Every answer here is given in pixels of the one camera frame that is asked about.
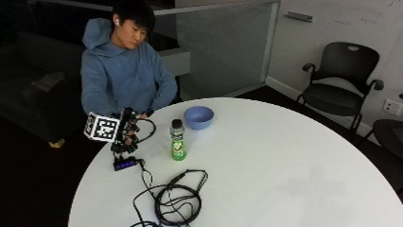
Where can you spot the black usb hub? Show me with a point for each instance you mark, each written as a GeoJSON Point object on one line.
{"type": "Point", "coordinates": [123, 164]}

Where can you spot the white earbud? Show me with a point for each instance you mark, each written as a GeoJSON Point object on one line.
{"type": "Point", "coordinates": [117, 21]}

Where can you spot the white marker cube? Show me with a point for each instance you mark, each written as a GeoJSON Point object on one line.
{"type": "Point", "coordinates": [101, 127]}

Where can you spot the white wall outlet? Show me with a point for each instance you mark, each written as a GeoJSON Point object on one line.
{"type": "Point", "coordinates": [391, 107]}

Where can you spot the glass partition panel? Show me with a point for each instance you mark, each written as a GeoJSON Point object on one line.
{"type": "Point", "coordinates": [222, 47]}

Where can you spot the black office chair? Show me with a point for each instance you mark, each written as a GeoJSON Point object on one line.
{"type": "Point", "coordinates": [339, 85]}

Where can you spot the green drink bottle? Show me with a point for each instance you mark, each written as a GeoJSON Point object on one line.
{"type": "Point", "coordinates": [176, 142]}

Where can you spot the the person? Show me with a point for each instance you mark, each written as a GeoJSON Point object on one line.
{"type": "Point", "coordinates": [117, 78]}

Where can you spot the dark sofa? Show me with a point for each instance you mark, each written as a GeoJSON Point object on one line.
{"type": "Point", "coordinates": [34, 85]}

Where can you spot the blue bowl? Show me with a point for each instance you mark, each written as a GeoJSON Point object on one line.
{"type": "Point", "coordinates": [198, 117]}

